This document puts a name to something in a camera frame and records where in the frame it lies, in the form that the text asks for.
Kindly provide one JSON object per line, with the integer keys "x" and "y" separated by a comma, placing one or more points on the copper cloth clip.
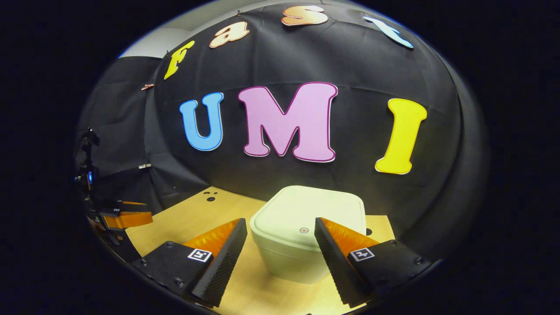
{"x": 147, "y": 86}

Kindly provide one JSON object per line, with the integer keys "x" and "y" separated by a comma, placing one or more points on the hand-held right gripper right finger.
{"x": 337, "y": 262}

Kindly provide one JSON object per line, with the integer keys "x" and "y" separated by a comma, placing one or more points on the wooden desktop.
{"x": 183, "y": 218}

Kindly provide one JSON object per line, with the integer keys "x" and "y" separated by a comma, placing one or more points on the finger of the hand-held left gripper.
{"x": 129, "y": 220}
{"x": 131, "y": 204}

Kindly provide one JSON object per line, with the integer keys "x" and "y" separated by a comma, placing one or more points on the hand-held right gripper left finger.
{"x": 221, "y": 262}

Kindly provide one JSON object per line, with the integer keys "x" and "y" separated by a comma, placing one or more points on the black backdrop cloth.
{"x": 306, "y": 65}

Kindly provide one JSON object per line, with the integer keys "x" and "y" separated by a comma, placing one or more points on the light green desktop garbage bin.
{"x": 297, "y": 236}

